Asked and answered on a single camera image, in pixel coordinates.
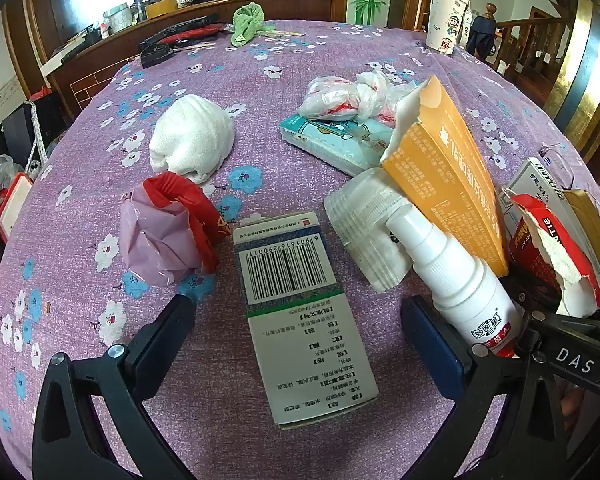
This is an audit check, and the white spray bottle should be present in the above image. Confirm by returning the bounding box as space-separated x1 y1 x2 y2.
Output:
385 202 526 358

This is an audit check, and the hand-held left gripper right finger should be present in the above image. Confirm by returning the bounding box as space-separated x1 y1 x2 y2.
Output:
400 295 572 480

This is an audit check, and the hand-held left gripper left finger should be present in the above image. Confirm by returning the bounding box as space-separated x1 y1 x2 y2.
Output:
31 294 197 480

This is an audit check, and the cartoon paper cup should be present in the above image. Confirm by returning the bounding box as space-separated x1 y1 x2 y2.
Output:
425 0 470 56

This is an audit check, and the wooden stair railing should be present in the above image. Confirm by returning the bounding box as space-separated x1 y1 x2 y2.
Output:
485 2 581 91

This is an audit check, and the teal tissue pack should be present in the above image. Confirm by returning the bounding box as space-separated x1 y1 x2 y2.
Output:
279 112 398 177

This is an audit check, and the yellow box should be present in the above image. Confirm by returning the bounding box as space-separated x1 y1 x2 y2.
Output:
145 0 178 20

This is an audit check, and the metal pot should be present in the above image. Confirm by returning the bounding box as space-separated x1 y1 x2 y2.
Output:
102 2 133 36

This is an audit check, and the yellow tape roll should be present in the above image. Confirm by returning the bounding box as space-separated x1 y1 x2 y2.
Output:
562 188 600 266

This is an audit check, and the black bag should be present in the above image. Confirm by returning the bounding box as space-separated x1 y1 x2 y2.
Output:
0 92 76 171

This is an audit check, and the torn red cardboard box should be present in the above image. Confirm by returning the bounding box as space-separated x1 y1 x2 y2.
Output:
507 192 600 317

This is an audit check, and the red pouch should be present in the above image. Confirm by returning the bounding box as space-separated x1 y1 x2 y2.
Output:
157 26 221 47

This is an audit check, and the slim white box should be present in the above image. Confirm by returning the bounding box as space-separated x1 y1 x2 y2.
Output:
497 156 600 261

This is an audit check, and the green cloth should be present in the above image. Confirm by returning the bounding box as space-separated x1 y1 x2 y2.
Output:
229 2 267 47

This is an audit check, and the clear crumpled plastic bag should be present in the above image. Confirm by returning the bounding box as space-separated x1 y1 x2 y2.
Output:
355 71 421 123

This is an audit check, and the pink plastic bag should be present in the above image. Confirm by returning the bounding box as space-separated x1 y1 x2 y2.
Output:
119 180 203 288

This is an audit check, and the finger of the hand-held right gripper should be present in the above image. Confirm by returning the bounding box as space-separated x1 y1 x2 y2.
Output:
500 277 563 358

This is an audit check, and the white printed container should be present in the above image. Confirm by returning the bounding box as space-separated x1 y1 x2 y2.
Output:
460 2 478 46

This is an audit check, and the clear plastic cap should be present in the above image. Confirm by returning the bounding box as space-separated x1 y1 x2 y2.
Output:
323 167 433 293

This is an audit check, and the purple floral tablecloth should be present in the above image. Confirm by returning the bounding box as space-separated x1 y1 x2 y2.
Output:
0 20 600 480

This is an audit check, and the dark jacket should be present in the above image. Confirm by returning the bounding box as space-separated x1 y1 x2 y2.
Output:
465 15 501 58

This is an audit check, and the green and white medicine box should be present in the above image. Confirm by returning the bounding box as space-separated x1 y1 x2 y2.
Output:
231 210 381 431

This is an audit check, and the wooden cabinet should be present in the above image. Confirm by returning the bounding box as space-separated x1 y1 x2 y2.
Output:
40 0 351 126

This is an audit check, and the orange cardboard box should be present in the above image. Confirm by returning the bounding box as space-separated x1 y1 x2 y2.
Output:
380 75 511 278

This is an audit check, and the red-lid white container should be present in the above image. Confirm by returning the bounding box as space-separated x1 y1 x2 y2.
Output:
0 172 35 241

